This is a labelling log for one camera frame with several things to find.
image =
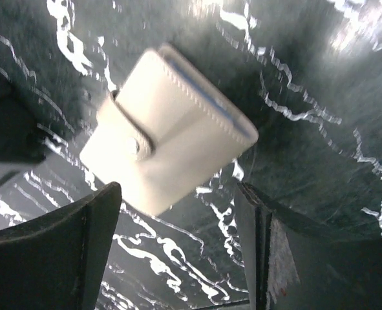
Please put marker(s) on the grey leather card holder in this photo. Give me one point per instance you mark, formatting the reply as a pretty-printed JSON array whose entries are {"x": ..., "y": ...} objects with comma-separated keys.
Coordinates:
[{"x": 164, "y": 132}]

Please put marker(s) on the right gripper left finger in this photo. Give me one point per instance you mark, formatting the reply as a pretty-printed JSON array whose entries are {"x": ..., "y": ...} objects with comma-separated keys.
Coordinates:
[{"x": 57, "y": 260}]

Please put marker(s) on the black right card tray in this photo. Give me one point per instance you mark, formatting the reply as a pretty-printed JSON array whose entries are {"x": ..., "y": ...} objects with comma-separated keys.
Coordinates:
[{"x": 19, "y": 135}]

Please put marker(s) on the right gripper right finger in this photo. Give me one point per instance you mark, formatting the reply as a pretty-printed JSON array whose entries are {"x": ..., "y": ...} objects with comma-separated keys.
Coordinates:
[{"x": 293, "y": 262}]

